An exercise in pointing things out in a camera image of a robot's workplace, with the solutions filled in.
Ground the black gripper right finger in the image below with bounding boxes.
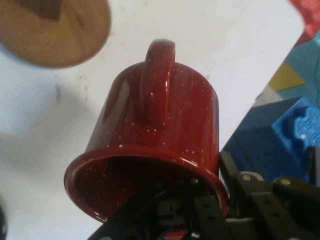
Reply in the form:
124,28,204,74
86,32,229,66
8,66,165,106
218,151,320,240

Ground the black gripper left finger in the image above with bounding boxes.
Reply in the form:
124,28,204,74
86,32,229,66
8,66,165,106
87,184,233,240

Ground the red speckled enamel mug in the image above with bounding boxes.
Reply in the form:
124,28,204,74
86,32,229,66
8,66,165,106
63,39,230,225

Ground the large light blue toy brick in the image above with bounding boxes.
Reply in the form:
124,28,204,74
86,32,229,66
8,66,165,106
221,96,320,186

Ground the large red toy brick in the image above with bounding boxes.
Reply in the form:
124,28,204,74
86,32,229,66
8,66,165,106
289,0,320,46

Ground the brown wooden mug tree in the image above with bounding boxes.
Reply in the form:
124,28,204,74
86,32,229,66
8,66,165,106
0,0,112,70

